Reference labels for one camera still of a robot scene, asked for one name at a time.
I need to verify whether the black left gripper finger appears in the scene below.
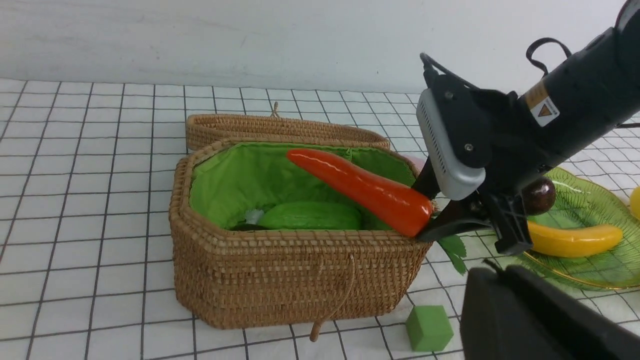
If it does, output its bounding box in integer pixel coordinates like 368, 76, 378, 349
460, 260, 640, 360

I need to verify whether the yellow lemon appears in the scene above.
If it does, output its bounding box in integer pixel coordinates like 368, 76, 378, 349
628, 186, 640, 220

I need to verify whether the white checkered tablecloth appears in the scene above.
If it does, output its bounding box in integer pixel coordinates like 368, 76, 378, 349
0, 79, 466, 360

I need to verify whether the green foam cube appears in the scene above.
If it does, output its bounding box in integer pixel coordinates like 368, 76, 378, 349
405, 305, 454, 353

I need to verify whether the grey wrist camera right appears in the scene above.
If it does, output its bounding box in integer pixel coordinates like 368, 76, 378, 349
416, 88, 486, 201

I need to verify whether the woven wicker basket lid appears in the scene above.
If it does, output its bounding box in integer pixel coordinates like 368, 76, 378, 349
185, 107, 391, 151

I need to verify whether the orange carrot with leaves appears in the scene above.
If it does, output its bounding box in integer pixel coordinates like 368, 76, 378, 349
270, 144, 435, 253

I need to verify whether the green bitter gourd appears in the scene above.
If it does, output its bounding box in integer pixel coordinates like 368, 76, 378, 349
257, 201, 362, 231

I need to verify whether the black cable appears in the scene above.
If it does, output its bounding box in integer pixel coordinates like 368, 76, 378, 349
525, 37, 573, 77

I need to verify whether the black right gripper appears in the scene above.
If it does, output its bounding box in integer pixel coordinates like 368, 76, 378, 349
411, 54, 552, 256

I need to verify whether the woven wicker basket green lining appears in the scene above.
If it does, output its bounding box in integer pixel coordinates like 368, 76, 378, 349
169, 137, 437, 343

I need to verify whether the green glass leaf plate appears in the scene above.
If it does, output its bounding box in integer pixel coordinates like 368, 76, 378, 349
519, 168, 640, 290

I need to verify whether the yellow plastic banana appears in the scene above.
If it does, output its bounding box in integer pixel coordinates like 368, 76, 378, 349
528, 221, 623, 259

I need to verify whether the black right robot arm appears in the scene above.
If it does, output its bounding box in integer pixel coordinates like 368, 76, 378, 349
397, 0, 640, 255

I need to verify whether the dark purple mangosteen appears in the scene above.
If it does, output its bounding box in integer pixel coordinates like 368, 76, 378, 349
521, 177, 556, 217

